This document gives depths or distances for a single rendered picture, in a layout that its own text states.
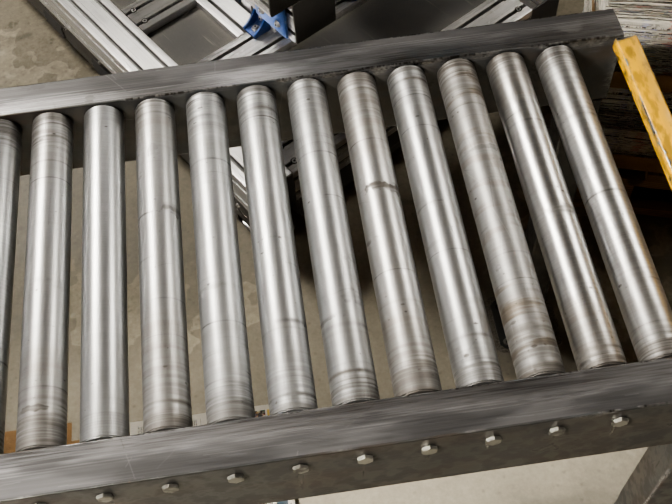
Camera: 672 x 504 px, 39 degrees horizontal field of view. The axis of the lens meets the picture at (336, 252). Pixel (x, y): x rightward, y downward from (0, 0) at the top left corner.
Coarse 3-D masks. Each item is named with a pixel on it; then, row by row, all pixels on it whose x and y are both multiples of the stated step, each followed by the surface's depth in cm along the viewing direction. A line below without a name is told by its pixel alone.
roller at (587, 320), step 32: (512, 64) 119; (512, 96) 117; (512, 128) 115; (544, 128) 114; (544, 160) 111; (544, 192) 108; (544, 224) 107; (576, 224) 106; (544, 256) 106; (576, 256) 103; (576, 288) 101; (576, 320) 100; (608, 320) 99; (576, 352) 99; (608, 352) 97
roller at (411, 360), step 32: (352, 96) 118; (352, 128) 116; (384, 128) 116; (352, 160) 114; (384, 160) 112; (384, 192) 109; (384, 224) 107; (384, 256) 105; (384, 288) 103; (416, 288) 103; (384, 320) 101; (416, 320) 100; (416, 352) 98; (416, 384) 96
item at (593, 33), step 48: (336, 48) 122; (384, 48) 122; (432, 48) 121; (480, 48) 121; (528, 48) 121; (576, 48) 122; (0, 96) 120; (48, 96) 120; (96, 96) 119; (144, 96) 119; (336, 96) 124; (384, 96) 125; (432, 96) 126; (240, 144) 129
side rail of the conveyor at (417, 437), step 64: (512, 384) 95; (576, 384) 95; (640, 384) 95; (64, 448) 94; (128, 448) 93; (192, 448) 93; (256, 448) 93; (320, 448) 93; (384, 448) 93; (448, 448) 96; (512, 448) 98; (576, 448) 101
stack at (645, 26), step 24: (600, 0) 170; (624, 0) 155; (648, 0) 154; (624, 24) 160; (648, 24) 158; (648, 48) 163; (624, 96) 175; (600, 120) 181; (624, 120) 180; (624, 144) 185; (648, 144) 184; (576, 192) 200
